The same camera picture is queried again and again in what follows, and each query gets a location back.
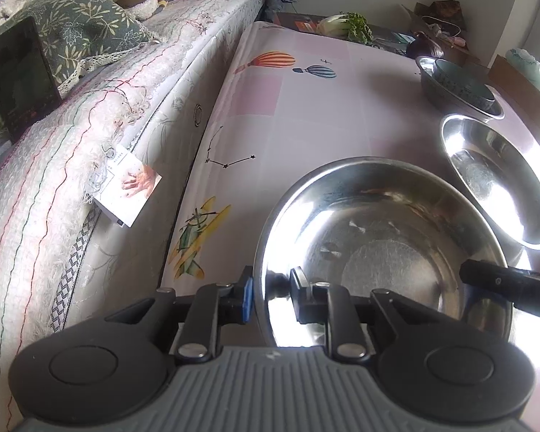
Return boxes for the shallow stainless steel plate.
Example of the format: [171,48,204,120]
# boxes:
[440,114,540,249]

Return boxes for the mattress paper tag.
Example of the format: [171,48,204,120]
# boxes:
[92,146,163,228]

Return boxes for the green leaf print pillow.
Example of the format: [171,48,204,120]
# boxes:
[0,0,160,145]

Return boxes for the napa cabbage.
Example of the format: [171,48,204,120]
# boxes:
[317,11,374,46]

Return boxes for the white quilted mattress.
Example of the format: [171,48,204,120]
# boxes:
[0,0,271,432]

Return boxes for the teal ceramic bowl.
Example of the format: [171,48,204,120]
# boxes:
[432,59,496,111]

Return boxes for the green plastic bag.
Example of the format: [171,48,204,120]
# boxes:
[506,47,540,100]

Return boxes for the black smartphone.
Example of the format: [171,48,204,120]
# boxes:
[0,15,64,142]

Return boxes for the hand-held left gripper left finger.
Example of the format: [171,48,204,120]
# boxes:
[103,265,255,365]

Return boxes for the long open cardboard box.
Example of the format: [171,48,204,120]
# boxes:
[488,54,540,136]

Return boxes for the small stainless steel bowl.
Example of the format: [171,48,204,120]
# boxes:
[416,55,505,121]

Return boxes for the red onion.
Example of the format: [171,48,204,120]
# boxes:
[405,31,444,61]

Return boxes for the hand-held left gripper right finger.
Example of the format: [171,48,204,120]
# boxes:
[289,266,466,363]

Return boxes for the large steel bowl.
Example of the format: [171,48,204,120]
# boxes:
[253,157,517,348]

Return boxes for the pink printed tablecloth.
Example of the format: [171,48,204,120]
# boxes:
[159,20,540,415]

